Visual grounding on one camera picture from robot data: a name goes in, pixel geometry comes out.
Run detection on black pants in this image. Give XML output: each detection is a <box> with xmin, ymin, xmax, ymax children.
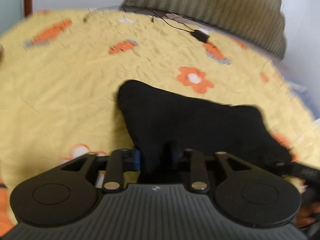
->
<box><xmin>117</xmin><ymin>80</ymin><xmax>292</xmax><ymax>184</ymax></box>

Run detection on yellow carrot print bedspread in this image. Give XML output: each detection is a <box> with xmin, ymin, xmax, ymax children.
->
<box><xmin>0</xmin><ymin>8</ymin><xmax>316</xmax><ymax>233</ymax></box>

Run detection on black power adapter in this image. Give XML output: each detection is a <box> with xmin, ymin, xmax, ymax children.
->
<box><xmin>190</xmin><ymin>29</ymin><xmax>209</xmax><ymax>43</ymax></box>

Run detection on olive tufted headboard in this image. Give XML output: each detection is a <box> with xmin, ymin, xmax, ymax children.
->
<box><xmin>123</xmin><ymin>0</ymin><xmax>286</xmax><ymax>59</ymax></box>

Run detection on black charging cable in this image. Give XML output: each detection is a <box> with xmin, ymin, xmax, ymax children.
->
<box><xmin>83</xmin><ymin>5</ymin><xmax>126</xmax><ymax>23</ymax></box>

